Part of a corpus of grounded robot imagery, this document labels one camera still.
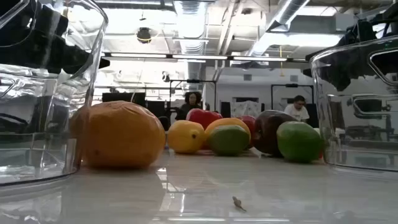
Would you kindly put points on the white garlic bulb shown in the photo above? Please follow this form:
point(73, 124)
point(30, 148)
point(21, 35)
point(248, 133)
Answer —
point(317, 131)

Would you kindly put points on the green lime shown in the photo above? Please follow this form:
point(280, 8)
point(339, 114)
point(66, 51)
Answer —
point(298, 141)

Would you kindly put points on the orange persimmon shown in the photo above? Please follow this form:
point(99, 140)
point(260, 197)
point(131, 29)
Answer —
point(124, 133)

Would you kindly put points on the dark red apple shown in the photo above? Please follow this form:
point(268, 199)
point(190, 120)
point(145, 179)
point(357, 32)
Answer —
point(267, 133)

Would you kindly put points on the red tomato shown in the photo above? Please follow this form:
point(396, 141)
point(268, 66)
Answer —
point(248, 122)

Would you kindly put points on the yellow-orange mango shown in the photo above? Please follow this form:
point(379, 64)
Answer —
point(228, 122)

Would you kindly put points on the yellow lemon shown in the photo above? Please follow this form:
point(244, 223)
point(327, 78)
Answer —
point(186, 137)

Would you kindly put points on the red bell pepper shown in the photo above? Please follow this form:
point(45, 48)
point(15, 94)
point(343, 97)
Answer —
point(202, 117)

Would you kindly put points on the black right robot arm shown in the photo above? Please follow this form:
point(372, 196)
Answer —
point(360, 31)

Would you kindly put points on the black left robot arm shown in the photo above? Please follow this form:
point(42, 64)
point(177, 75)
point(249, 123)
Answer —
point(18, 46)

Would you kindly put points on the person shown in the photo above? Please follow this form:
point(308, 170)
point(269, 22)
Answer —
point(190, 105)
point(298, 110)

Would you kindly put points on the black background monitor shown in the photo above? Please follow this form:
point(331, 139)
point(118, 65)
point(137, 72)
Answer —
point(122, 98)

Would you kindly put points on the patterned white cloth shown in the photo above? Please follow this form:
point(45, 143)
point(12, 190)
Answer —
point(245, 109)

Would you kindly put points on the black background chair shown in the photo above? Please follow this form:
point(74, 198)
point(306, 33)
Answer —
point(164, 123)

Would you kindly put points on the clear plastic basket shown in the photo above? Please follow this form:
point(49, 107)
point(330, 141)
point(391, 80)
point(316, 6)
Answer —
point(37, 155)
point(357, 155)

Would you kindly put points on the overhead LED light bar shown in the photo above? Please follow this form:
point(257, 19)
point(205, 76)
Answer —
point(199, 57)

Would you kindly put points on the small brown stem scrap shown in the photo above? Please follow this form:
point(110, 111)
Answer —
point(238, 203)

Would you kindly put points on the black background rig frame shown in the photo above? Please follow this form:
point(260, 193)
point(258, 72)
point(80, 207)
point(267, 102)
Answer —
point(292, 85)
point(192, 81)

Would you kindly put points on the black ceiling dome camera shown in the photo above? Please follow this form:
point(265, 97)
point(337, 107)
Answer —
point(144, 35)

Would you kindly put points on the smooth metal ceiling duct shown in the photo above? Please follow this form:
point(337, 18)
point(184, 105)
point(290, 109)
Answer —
point(280, 18)

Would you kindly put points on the ribbed silver ceiling duct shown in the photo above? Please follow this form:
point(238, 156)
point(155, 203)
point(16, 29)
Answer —
point(190, 25)

